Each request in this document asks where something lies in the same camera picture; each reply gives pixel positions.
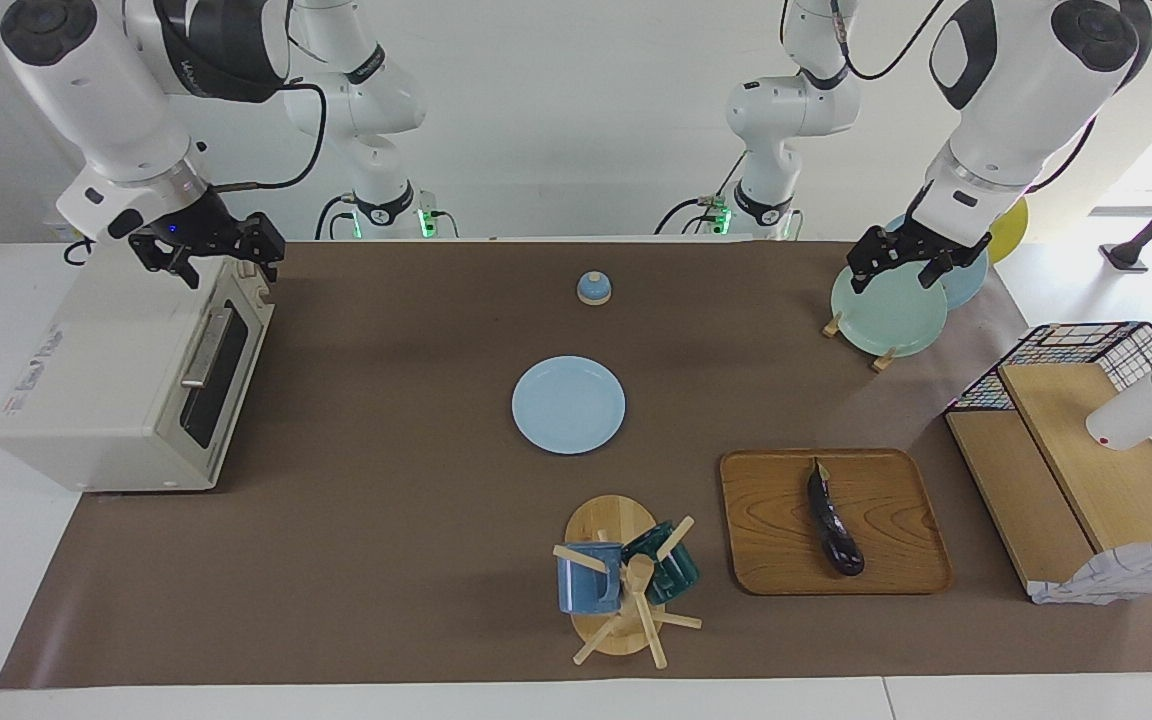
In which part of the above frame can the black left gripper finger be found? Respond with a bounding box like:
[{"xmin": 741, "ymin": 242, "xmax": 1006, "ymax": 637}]
[
  {"xmin": 844, "ymin": 236, "xmax": 889, "ymax": 294},
  {"xmin": 919, "ymin": 240, "xmax": 994, "ymax": 292}
]

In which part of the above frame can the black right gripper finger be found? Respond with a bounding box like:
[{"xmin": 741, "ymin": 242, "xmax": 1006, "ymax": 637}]
[
  {"xmin": 164, "ymin": 248, "xmax": 205, "ymax": 291},
  {"xmin": 241, "ymin": 212, "xmax": 287, "ymax": 285}
]

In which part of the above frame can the wooden mug tree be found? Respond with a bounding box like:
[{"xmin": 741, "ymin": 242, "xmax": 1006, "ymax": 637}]
[{"xmin": 551, "ymin": 494, "xmax": 704, "ymax": 669}]

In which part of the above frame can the wooden serving tray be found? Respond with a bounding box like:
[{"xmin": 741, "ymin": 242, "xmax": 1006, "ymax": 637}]
[{"xmin": 719, "ymin": 448, "xmax": 955, "ymax": 597}]

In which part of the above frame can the beige toaster oven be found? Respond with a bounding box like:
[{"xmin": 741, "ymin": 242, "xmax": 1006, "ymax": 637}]
[{"xmin": 0, "ymin": 240, "xmax": 277, "ymax": 493}]

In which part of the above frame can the light blue racked plate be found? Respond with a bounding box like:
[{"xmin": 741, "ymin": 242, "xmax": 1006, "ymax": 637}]
[{"xmin": 884, "ymin": 213, "xmax": 989, "ymax": 311}]

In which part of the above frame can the dark purple eggplant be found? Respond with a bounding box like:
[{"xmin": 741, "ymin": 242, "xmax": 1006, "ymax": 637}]
[{"xmin": 806, "ymin": 458, "xmax": 867, "ymax": 578}]

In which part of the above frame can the blue mug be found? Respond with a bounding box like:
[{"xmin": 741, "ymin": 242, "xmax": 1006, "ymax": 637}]
[{"xmin": 556, "ymin": 542, "xmax": 627, "ymax": 615}]

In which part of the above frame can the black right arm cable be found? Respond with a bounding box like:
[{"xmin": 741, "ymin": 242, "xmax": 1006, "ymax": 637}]
[{"xmin": 206, "ymin": 82, "xmax": 329, "ymax": 193}]

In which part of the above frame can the wooden plate rack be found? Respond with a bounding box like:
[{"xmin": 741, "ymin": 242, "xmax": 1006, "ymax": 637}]
[{"xmin": 822, "ymin": 312, "xmax": 899, "ymax": 373}]

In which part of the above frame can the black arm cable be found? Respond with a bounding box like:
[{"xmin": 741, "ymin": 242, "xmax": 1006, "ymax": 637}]
[
  {"xmin": 829, "ymin": 0, "xmax": 1152, "ymax": 196},
  {"xmin": 206, "ymin": 82, "xmax": 329, "ymax": 193}
]

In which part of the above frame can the dark green mug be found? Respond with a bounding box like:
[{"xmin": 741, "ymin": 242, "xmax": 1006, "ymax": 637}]
[{"xmin": 621, "ymin": 520, "xmax": 702, "ymax": 606}]

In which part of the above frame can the yellow plate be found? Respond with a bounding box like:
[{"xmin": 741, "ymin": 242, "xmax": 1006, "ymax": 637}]
[{"xmin": 986, "ymin": 197, "xmax": 1029, "ymax": 265}]

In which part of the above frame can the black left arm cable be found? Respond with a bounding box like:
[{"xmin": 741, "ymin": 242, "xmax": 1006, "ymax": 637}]
[{"xmin": 829, "ymin": 0, "xmax": 1152, "ymax": 196}]

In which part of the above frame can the brown table mat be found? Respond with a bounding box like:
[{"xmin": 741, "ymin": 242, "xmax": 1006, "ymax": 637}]
[{"xmin": 0, "ymin": 240, "xmax": 1152, "ymax": 691}]

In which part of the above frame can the pale green racked plate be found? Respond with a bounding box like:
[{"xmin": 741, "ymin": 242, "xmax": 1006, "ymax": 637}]
[{"xmin": 830, "ymin": 255, "xmax": 949, "ymax": 358}]

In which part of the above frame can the white cup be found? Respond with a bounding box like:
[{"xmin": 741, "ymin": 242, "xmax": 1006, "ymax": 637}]
[{"xmin": 1086, "ymin": 340, "xmax": 1152, "ymax": 451}]

